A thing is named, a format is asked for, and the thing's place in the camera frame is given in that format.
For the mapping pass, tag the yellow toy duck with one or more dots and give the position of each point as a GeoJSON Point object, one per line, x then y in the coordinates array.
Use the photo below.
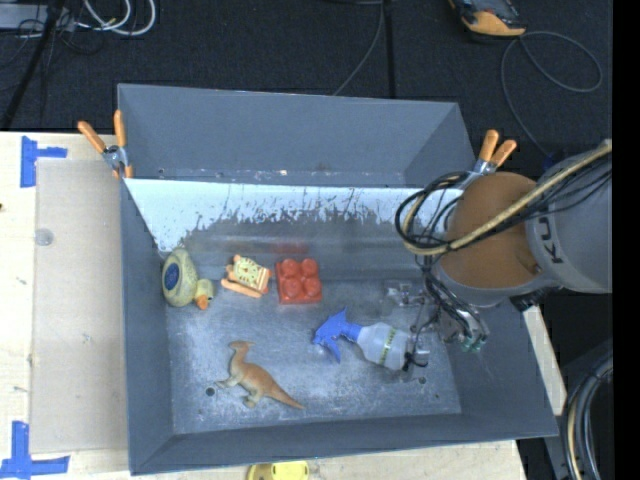
{"type": "Point", "coordinates": [179, 278]}

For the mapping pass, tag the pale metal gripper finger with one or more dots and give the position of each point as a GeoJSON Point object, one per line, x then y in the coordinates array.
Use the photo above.
{"type": "Point", "coordinates": [418, 359]}
{"type": "Point", "coordinates": [403, 294]}

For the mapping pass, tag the blue-headed clear spray bottle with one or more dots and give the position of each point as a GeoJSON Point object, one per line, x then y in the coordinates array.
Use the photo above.
{"type": "Point", "coordinates": [382, 343]}

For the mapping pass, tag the pale wood flat board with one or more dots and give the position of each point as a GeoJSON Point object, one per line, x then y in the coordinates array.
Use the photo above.
{"type": "Point", "coordinates": [75, 293]}

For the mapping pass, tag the orange toy dinosaur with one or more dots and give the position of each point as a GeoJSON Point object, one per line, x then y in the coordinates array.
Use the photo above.
{"type": "Point", "coordinates": [252, 378]}

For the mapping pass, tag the grey metal bin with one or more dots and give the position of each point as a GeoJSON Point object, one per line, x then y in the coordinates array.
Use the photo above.
{"type": "Point", "coordinates": [310, 418]}

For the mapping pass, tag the red toy building brick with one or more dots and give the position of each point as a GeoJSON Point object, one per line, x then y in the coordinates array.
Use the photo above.
{"type": "Point", "coordinates": [299, 280]}

